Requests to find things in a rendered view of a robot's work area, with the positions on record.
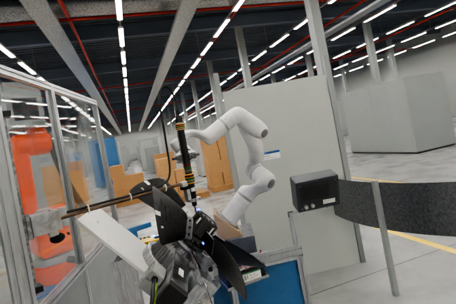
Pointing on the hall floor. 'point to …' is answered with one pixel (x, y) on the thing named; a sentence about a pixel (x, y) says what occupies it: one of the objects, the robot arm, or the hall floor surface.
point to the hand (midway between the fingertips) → (185, 157)
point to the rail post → (303, 281)
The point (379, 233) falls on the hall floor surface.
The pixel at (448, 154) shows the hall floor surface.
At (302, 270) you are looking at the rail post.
